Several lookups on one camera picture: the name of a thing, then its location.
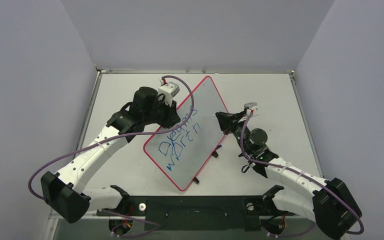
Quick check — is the purple cable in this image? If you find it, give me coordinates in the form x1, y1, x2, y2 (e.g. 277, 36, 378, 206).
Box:
27, 75, 196, 239
238, 110, 366, 239

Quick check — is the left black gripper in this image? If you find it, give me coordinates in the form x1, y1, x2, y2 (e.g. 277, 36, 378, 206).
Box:
143, 95, 180, 129

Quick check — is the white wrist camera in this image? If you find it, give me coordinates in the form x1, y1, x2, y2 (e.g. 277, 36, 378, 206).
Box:
244, 102, 259, 117
157, 77, 180, 107

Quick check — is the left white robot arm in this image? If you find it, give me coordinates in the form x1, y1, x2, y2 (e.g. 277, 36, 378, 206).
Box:
40, 82, 181, 224

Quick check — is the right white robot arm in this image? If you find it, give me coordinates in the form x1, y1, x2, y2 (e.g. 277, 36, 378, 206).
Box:
215, 109, 364, 240

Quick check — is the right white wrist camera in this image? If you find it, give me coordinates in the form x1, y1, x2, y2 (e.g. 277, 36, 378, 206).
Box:
244, 102, 259, 117

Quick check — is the black whiteboard clip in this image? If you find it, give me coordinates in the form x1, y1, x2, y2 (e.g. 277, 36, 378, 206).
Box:
193, 177, 200, 185
211, 151, 219, 158

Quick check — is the pink-framed whiteboard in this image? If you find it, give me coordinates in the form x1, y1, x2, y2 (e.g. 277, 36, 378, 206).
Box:
143, 76, 228, 192

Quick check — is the aluminium front rail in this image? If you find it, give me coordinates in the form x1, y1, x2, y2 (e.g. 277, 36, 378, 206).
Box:
49, 192, 301, 223

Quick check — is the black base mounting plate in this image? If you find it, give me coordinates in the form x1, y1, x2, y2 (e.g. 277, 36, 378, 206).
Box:
96, 195, 285, 231

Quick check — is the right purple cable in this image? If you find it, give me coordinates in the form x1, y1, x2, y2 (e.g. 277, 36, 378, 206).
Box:
238, 110, 366, 239

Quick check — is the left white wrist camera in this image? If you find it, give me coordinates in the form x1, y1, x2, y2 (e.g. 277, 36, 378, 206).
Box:
157, 77, 180, 107

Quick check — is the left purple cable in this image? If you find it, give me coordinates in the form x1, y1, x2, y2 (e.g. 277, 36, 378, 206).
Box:
27, 75, 196, 239

